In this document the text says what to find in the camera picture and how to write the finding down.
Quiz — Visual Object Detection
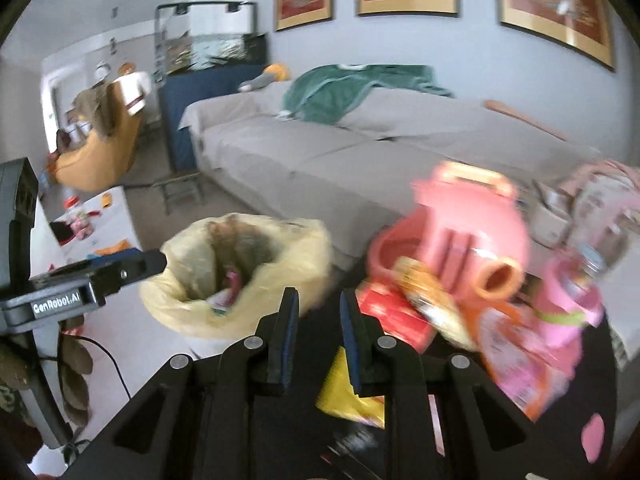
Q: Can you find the black pink-dotted tablecloth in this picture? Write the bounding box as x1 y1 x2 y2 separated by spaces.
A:
320 260 621 480

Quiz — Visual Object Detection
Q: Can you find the glass fish tank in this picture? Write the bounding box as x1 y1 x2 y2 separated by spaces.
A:
152 1 268 81

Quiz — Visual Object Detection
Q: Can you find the pink printed plastic bag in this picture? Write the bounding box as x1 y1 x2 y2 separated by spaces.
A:
530 159 640 261

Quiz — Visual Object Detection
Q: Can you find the small wooden stool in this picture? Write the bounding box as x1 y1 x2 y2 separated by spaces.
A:
152 170 206 216

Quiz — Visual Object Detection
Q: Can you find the black cable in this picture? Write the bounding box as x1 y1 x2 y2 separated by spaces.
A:
70 335 132 401

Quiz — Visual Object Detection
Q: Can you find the red snack packet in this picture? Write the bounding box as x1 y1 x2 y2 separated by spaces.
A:
357 280 436 351

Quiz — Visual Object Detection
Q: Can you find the brown cloth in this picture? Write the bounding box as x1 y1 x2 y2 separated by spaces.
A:
70 85 118 138

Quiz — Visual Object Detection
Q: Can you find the white red-striped towel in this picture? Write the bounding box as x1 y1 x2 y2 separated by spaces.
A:
117 71 153 116

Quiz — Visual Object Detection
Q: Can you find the person's left hand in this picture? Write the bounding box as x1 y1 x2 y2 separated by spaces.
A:
59 334 95 428

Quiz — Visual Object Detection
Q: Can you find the wooden stick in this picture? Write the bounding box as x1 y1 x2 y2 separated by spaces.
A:
484 99 568 142

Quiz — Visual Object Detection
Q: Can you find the small pink toy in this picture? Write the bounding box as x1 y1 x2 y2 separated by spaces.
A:
67 212 101 238

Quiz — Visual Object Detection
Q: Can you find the pink plastic toy pot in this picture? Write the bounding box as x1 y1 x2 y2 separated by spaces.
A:
367 160 533 321

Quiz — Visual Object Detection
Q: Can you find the orange yellow snack packet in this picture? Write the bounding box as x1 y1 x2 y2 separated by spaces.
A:
392 255 481 351

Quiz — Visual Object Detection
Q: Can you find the orange toy rake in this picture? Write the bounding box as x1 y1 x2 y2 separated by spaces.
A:
92 240 132 257

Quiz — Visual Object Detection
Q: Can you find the pink orange-edged packet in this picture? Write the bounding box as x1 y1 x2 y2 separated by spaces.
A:
470 305 583 421

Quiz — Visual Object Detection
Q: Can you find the trash bin with yellow bag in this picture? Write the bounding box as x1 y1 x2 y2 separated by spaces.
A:
140 212 333 358

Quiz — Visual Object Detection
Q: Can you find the white plastic container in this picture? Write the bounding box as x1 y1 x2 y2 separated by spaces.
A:
527 195 576 248

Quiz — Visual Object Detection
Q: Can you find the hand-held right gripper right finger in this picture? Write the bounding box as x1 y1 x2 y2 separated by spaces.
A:
340 289 571 480

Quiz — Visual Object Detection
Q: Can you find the white low table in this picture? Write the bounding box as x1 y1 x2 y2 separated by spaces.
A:
30 185 143 286

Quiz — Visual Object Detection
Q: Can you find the green blanket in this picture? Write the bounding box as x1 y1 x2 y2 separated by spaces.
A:
284 64 456 123

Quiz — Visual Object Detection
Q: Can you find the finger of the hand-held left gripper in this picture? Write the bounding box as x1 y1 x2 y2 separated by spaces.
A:
87 249 168 306

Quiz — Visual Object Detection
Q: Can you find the grey orange plush toy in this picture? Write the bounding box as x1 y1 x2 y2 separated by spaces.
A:
239 62 292 93

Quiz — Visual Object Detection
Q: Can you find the pink toy bottle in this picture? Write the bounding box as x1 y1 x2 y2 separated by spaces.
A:
537 245 608 346

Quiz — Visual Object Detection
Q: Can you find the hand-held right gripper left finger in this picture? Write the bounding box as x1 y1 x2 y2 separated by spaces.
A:
62 286 301 480

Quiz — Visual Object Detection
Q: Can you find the yellow armchair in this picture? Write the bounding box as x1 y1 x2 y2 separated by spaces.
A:
52 77 146 193

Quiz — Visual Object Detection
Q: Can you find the grey sofa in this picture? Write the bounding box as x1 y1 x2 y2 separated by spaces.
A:
180 77 601 271

